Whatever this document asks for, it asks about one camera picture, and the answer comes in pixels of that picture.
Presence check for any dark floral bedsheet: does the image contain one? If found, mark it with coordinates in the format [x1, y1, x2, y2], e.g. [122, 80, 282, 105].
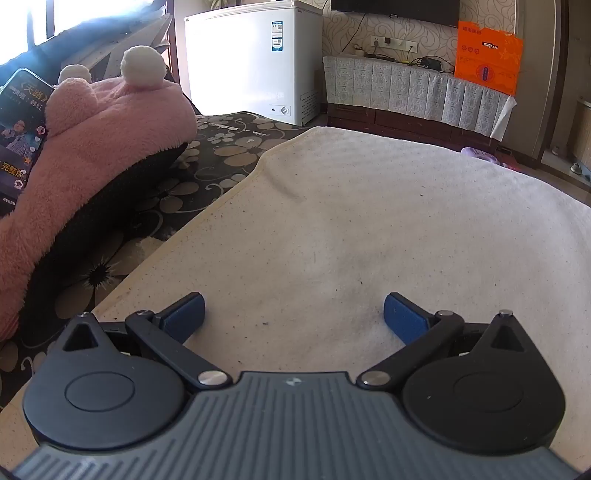
[0, 111, 319, 409]

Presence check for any purple detergent bottle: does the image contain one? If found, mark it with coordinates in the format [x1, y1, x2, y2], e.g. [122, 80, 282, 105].
[461, 147, 499, 164]

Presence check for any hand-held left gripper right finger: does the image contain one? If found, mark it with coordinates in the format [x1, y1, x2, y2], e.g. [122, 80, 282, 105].
[356, 292, 529, 391]

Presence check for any black router box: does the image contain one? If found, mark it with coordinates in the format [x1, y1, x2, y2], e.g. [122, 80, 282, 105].
[418, 56, 455, 73]

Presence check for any white wall socket row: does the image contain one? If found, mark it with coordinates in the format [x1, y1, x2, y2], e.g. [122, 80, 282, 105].
[372, 36, 419, 52]

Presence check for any dark wooden doorway frame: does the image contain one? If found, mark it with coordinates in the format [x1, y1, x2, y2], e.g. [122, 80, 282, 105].
[551, 0, 572, 162]

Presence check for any dark wooden television cabinet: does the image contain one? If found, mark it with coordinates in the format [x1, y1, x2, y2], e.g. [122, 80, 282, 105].
[327, 102, 504, 155]

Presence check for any wooden kitchen counter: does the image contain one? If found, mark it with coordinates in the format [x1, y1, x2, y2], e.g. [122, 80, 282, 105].
[571, 96, 591, 162]

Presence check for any grey folded frame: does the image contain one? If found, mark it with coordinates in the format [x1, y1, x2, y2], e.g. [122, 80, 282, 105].
[69, 11, 175, 75]

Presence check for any low cabinet with lace cloth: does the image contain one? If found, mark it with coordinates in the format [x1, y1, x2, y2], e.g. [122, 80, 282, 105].
[322, 55, 517, 141]

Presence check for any black wall television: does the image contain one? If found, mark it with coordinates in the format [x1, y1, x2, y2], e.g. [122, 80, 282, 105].
[330, 0, 461, 27]

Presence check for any white chest freezer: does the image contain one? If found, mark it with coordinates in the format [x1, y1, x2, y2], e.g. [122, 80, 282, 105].
[185, 0, 324, 127]

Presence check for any black smartphone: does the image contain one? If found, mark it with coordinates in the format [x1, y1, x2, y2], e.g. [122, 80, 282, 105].
[0, 68, 55, 217]

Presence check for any orange gift box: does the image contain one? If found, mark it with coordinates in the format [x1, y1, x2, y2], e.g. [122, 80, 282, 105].
[455, 20, 525, 97]

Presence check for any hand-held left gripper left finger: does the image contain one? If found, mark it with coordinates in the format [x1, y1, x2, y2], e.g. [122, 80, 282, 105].
[60, 292, 233, 389]

